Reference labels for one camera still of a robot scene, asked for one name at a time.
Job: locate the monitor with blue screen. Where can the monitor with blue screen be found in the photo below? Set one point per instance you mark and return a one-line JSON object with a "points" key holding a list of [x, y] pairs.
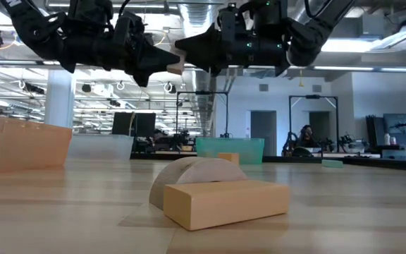
{"points": [[398, 121]]}

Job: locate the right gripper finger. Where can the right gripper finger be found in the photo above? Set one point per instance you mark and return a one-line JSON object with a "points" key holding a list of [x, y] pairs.
{"points": [[208, 58], [206, 39]]}

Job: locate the orange plastic bin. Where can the orange plastic bin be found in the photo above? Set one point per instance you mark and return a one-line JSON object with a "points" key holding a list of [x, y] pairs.
{"points": [[19, 148]]}

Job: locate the white bottle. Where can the white bottle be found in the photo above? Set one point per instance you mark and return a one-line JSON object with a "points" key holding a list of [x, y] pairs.
{"points": [[387, 139]]}

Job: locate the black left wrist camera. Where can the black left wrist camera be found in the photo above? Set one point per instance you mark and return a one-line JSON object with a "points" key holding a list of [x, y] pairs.
{"points": [[90, 14]]}

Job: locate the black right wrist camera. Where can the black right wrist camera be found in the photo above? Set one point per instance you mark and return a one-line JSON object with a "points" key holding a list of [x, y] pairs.
{"points": [[270, 14]]}

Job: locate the ceiling light panel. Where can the ceiling light panel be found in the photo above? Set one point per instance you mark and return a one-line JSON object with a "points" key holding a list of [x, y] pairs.
{"points": [[347, 45]]}

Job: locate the teal plastic bin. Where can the teal plastic bin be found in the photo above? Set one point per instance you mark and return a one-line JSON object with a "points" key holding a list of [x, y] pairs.
{"points": [[249, 150]]}

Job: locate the half-round natural wood block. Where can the half-round natural wood block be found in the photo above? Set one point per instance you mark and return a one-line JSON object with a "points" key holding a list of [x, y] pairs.
{"points": [[196, 171]]}

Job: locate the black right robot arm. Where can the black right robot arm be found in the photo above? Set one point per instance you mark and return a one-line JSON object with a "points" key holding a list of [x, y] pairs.
{"points": [[312, 35]]}

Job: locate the person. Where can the person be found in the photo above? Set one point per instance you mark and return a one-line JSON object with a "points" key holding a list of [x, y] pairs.
{"points": [[306, 135]]}

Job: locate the small orange block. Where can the small orange block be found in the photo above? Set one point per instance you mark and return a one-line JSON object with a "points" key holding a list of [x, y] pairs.
{"points": [[228, 158]]}

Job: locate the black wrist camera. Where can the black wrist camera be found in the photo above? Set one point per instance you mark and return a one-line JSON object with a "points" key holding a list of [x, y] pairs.
{"points": [[90, 14], [270, 14]]}

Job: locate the clear plastic bin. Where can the clear plastic bin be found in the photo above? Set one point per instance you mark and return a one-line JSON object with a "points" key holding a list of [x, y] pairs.
{"points": [[101, 148]]}

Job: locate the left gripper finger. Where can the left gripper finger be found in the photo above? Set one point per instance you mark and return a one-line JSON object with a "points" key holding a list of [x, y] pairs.
{"points": [[159, 66], [159, 53]]}

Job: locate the grey door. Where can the grey door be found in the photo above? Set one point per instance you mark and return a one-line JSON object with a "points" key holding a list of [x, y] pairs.
{"points": [[321, 121], [263, 134]]}

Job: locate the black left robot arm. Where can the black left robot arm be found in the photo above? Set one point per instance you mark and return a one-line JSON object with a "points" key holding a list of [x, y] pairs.
{"points": [[37, 35]]}

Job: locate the ceiling light strip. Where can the ceiling light strip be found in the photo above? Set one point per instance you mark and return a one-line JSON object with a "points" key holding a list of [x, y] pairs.
{"points": [[347, 67]]}

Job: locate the white pillar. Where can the white pillar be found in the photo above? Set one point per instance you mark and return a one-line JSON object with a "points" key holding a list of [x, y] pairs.
{"points": [[60, 102]]}

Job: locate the silver air duct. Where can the silver air duct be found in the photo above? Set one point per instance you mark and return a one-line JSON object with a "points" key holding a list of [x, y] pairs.
{"points": [[197, 17]]}

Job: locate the black metal frame stand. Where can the black metal frame stand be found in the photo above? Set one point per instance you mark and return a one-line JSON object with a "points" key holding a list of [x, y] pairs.
{"points": [[312, 96]]}

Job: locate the orange rectangular block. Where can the orange rectangular block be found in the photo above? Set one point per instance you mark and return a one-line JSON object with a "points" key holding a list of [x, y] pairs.
{"points": [[224, 204]]}

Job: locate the black monitor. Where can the black monitor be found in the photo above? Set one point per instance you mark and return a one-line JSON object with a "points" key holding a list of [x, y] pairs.
{"points": [[146, 124], [122, 123]]}

